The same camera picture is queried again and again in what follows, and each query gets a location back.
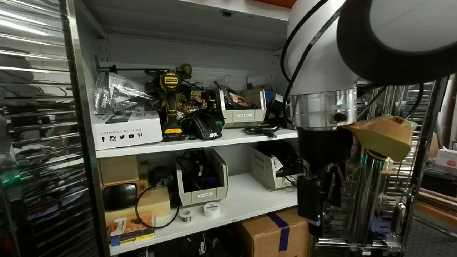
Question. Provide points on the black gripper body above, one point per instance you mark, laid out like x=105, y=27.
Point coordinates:
x=323, y=144

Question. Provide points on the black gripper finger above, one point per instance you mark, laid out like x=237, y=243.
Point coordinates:
x=337, y=187
x=325, y=183

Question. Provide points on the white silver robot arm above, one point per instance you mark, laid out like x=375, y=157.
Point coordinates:
x=319, y=57

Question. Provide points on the cardboard box with blue tape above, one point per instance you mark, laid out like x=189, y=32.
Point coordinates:
x=266, y=236

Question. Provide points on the flat tan cardboard box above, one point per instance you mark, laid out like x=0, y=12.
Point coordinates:
x=155, y=201

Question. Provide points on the white box with icons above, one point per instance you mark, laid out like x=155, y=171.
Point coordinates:
x=126, y=130

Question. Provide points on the small brown cardboard box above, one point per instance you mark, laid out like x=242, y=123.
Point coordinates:
x=119, y=170

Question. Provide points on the chrome metal cylinder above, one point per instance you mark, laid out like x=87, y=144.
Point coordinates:
x=366, y=200

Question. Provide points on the tan taped block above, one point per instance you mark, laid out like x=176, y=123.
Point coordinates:
x=380, y=136

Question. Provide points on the white small device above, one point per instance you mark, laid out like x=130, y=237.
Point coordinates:
x=265, y=171

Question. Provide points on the white metal shelf unit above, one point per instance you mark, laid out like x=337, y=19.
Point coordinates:
x=247, y=200

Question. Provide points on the grey bin with tools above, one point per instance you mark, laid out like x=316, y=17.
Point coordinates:
x=243, y=116

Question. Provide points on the white tape roll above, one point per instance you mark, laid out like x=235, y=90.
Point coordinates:
x=212, y=209

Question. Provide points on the black battery charger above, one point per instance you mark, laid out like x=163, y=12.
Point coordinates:
x=206, y=127

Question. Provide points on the grey bin with USB label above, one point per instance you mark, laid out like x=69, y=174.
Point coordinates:
x=205, y=194

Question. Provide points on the small tape roll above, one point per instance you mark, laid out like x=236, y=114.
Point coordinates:
x=186, y=216

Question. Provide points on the yellow black power drill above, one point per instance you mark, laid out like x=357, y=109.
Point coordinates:
x=170, y=102

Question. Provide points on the colourful printed flat package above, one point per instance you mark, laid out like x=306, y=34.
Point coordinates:
x=130, y=229

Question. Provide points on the black zip pouch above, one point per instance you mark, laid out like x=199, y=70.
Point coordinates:
x=120, y=196

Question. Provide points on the long black rod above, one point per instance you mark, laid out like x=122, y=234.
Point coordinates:
x=129, y=69

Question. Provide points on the clear plastic bag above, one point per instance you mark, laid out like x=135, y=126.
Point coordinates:
x=116, y=94

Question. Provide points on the corrugated metal shutter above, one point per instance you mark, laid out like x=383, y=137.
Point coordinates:
x=37, y=119

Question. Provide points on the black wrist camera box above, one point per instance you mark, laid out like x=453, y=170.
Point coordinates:
x=309, y=197

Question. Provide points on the dark metal post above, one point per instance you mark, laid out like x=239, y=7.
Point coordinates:
x=423, y=157

